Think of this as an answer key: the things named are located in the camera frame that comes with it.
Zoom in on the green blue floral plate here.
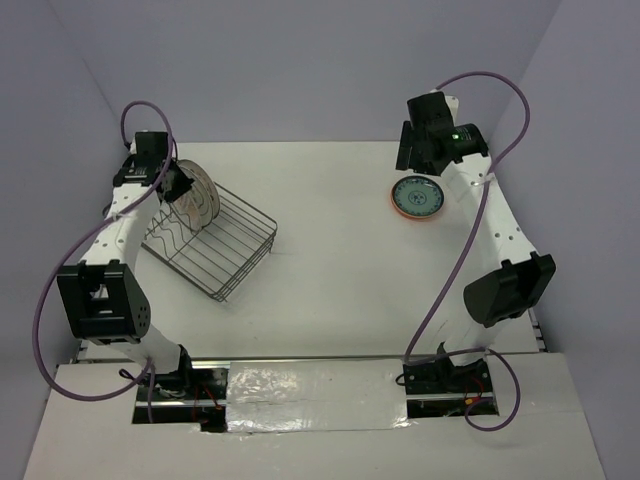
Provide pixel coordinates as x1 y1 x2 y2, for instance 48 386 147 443
390 175 446 220

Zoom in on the white enamel plate green rim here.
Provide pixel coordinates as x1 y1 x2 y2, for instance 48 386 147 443
178 159 221 229

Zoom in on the purple cable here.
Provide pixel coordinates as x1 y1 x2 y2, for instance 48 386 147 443
32 101 179 419
403 70 532 431

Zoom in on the metal base rail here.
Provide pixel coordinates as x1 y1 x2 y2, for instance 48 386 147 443
131 358 499 434

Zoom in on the white plate orange sunburst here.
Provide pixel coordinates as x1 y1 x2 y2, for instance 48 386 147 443
170 190 203 234

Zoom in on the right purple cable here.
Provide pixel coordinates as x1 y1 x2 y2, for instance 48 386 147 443
403 70 532 431

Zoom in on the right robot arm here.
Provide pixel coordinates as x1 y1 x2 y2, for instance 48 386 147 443
392 91 556 394

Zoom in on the silver foil tape sheet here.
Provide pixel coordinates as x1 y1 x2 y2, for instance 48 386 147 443
226 359 410 434

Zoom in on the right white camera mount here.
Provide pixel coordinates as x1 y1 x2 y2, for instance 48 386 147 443
428 90 459 121

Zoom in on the metal wire dish rack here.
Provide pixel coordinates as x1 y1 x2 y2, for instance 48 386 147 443
143 185 278 302

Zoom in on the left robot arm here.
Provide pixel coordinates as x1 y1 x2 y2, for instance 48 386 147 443
56 132 196 399

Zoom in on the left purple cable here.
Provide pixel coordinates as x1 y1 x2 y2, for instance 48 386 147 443
32 101 179 419

